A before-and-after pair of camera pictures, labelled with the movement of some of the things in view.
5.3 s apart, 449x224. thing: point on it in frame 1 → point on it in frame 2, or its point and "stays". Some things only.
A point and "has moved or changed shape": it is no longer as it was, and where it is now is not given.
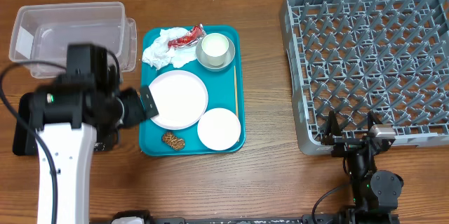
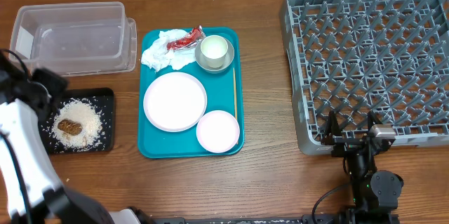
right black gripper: (344, 144) stays
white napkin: (158, 55) stays
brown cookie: (175, 142) has moved or changed shape
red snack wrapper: (193, 36) stays
